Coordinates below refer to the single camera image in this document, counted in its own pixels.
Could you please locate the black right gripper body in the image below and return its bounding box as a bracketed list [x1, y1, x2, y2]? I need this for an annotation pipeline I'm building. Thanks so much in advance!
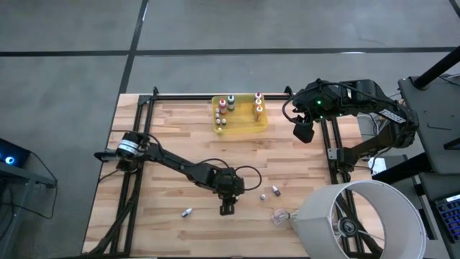
[293, 79, 346, 144]

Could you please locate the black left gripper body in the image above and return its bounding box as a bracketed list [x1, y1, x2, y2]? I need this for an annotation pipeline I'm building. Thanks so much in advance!
[211, 167, 246, 201]

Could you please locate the yellow translucent plastic tray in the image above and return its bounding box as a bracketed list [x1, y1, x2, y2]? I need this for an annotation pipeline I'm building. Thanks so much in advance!
[211, 93, 270, 136]

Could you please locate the white paper label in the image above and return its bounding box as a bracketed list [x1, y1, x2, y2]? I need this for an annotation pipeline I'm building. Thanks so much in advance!
[368, 157, 387, 176]

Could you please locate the white lamp shade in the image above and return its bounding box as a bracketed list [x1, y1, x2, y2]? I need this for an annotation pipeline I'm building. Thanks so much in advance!
[290, 179, 428, 259]

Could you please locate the black stand bar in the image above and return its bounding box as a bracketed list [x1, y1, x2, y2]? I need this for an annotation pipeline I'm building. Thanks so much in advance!
[372, 153, 432, 184]

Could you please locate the dark grey desk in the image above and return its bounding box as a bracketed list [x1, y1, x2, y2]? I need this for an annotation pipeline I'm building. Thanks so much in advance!
[397, 73, 460, 176]

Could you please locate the black pole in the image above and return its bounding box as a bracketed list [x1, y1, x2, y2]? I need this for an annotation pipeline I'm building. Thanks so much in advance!
[412, 45, 460, 90]

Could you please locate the keyboard with lit keys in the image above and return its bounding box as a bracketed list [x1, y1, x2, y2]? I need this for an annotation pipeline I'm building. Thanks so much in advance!
[433, 194, 460, 245]

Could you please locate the grey metal stand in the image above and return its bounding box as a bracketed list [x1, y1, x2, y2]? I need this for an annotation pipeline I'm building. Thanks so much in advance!
[0, 160, 58, 259]

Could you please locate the blue-lit computer tower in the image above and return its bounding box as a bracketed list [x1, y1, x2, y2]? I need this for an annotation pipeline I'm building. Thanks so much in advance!
[0, 138, 29, 170]

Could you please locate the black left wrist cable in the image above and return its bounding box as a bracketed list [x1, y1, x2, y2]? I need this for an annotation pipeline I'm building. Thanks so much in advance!
[193, 158, 263, 191]

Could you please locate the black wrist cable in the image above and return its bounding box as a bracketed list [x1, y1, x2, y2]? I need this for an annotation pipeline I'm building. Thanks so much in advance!
[193, 158, 263, 191]
[281, 89, 306, 126]

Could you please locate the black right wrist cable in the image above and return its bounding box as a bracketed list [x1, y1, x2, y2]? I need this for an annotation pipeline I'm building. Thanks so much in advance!
[281, 89, 306, 126]

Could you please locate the black aluminium table frame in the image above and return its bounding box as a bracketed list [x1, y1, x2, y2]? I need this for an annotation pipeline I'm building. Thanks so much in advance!
[81, 86, 382, 259]

